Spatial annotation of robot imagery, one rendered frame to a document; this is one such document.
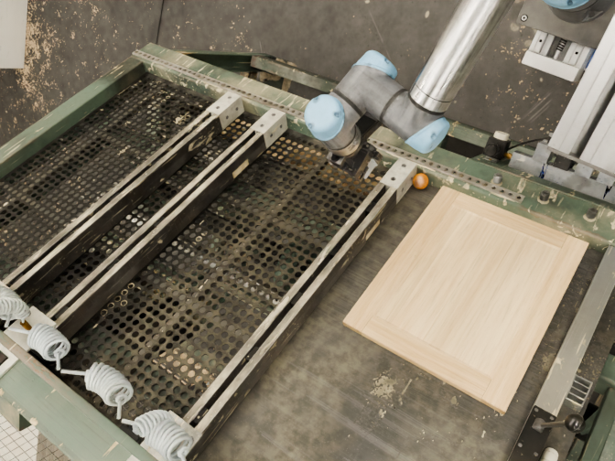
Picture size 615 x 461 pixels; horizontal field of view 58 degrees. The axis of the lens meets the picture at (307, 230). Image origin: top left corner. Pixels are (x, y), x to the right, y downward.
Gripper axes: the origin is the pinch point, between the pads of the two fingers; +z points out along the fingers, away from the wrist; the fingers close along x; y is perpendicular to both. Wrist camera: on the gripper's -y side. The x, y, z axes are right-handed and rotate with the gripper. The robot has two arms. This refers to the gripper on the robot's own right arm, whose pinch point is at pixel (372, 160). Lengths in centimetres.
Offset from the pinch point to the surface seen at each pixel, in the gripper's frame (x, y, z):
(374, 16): -77, -79, 107
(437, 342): 32.8, 30.6, 16.8
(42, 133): -124, 42, 19
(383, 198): -2.2, 4.0, 29.1
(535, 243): 40, -5, 38
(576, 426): 65, 29, -1
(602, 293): 59, -1, 31
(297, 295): -2.4, 38.9, 8.7
